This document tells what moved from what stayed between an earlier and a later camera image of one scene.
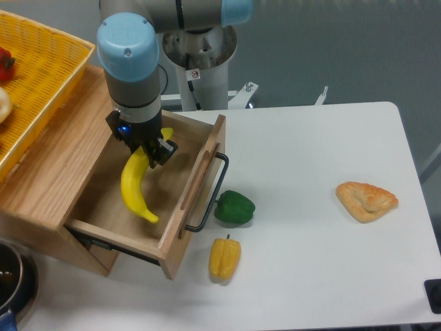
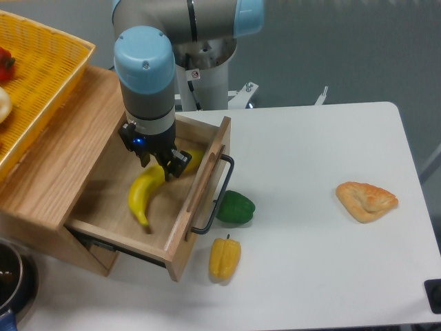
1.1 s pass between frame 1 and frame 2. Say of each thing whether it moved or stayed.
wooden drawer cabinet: stayed
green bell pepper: stayed
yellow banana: moved
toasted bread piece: stayed
